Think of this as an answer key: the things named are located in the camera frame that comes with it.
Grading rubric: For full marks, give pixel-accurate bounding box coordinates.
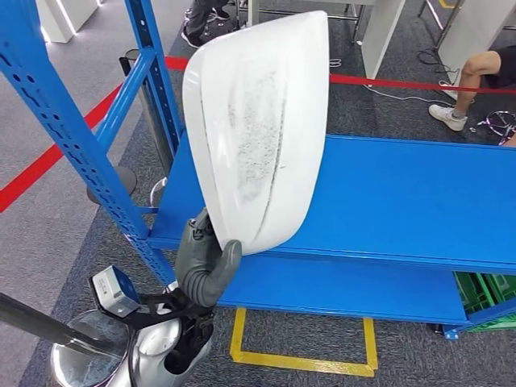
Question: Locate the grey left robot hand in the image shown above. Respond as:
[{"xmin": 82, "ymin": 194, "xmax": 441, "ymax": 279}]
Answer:
[{"xmin": 174, "ymin": 208, "xmax": 243, "ymax": 309}]

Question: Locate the white plastic shell part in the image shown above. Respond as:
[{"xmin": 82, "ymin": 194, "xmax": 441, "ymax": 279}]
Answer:
[{"xmin": 182, "ymin": 10, "xmax": 330, "ymax": 256}]

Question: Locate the blue metal shelf rack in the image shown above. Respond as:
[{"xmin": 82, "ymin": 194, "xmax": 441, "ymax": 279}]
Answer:
[{"xmin": 0, "ymin": 0, "xmax": 516, "ymax": 342}]

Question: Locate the red barrier belt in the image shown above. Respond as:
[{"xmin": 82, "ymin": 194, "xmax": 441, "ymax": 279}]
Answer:
[
  {"xmin": 0, "ymin": 82, "xmax": 124, "ymax": 214},
  {"xmin": 164, "ymin": 56, "xmax": 516, "ymax": 96}
]

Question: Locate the person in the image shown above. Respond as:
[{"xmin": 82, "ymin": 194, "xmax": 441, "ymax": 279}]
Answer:
[
  {"xmin": 181, "ymin": 0, "xmax": 231, "ymax": 49},
  {"xmin": 428, "ymin": 45, "xmax": 516, "ymax": 133}
]

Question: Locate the white plinth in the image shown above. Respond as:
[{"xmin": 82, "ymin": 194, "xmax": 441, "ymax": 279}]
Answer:
[{"xmin": 35, "ymin": 0, "xmax": 103, "ymax": 44}]

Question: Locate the green plastic crate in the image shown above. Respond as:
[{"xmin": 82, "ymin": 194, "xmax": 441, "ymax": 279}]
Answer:
[
  {"xmin": 453, "ymin": 271, "xmax": 516, "ymax": 316},
  {"xmin": 467, "ymin": 314, "xmax": 516, "ymax": 333}
]

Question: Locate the chrome chair base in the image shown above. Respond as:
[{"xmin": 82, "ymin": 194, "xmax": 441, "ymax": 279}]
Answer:
[{"xmin": 475, "ymin": 110, "xmax": 516, "ymax": 146}]

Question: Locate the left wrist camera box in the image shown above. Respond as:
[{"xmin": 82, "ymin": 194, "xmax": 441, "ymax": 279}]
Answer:
[{"xmin": 88, "ymin": 265, "xmax": 142, "ymax": 320}]

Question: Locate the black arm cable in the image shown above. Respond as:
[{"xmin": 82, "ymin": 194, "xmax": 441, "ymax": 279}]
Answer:
[{"xmin": 127, "ymin": 326, "xmax": 140, "ymax": 387}]

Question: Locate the black stanchion post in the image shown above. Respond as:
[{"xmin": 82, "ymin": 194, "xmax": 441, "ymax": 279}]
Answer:
[{"xmin": 87, "ymin": 165, "xmax": 138, "ymax": 206}]

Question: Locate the chrome stanchion post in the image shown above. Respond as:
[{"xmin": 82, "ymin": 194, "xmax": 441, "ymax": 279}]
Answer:
[
  {"xmin": 0, "ymin": 292, "xmax": 134, "ymax": 387},
  {"xmin": 118, "ymin": 48, "xmax": 176, "ymax": 210}
]

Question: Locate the white floor cable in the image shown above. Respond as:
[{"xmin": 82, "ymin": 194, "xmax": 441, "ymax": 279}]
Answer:
[{"xmin": 330, "ymin": 57, "xmax": 455, "ymax": 108}]

